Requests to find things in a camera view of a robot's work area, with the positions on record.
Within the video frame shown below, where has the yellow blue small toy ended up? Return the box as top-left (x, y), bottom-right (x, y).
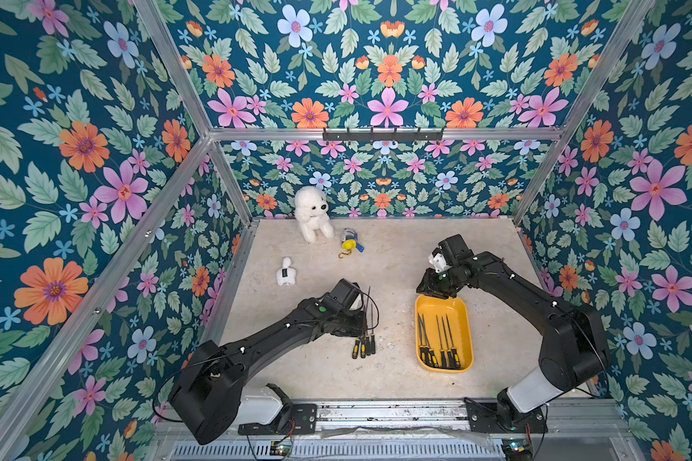
top-left (338, 228), bottom-right (364, 259)

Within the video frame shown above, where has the white plush seal toy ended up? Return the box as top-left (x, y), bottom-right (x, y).
top-left (294, 186), bottom-right (334, 243)

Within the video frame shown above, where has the small white robot figurine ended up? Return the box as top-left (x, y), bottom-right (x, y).
top-left (276, 257), bottom-right (297, 287)

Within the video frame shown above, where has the black wall hook rail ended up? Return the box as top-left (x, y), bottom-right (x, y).
top-left (321, 128), bottom-right (444, 143)

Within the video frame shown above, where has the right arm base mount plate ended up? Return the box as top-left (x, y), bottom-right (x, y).
top-left (463, 398), bottom-right (548, 434)

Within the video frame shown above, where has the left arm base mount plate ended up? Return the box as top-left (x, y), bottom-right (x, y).
top-left (238, 403), bottom-right (318, 436)

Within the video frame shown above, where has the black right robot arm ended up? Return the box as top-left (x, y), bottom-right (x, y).
top-left (416, 234), bottom-right (610, 424)

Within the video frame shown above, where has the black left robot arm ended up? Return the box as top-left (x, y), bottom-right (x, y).
top-left (168, 279), bottom-right (380, 446)

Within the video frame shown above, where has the yellow plastic storage tray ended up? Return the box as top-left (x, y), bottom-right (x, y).
top-left (414, 295), bottom-right (474, 374)

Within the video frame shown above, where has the file tool yellow-black handle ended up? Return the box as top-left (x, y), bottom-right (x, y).
top-left (420, 314), bottom-right (438, 369)
top-left (359, 290), bottom-right (370, 358)
top-left (366, 311), bottom-right (377, 355)
top-left (436, 315), bottom-right (448, 369)
top-left (440, 317), bottom-right (453, 370)
top-left (445, 315), bottom-right (461, 370)
top-left (351, 338), bottom-right (361, 359)
top-left (418, 315), bottom-right (431, 365)

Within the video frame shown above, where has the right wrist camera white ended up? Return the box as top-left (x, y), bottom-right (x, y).
top-left (429, 251), bottom-right (450, 274)

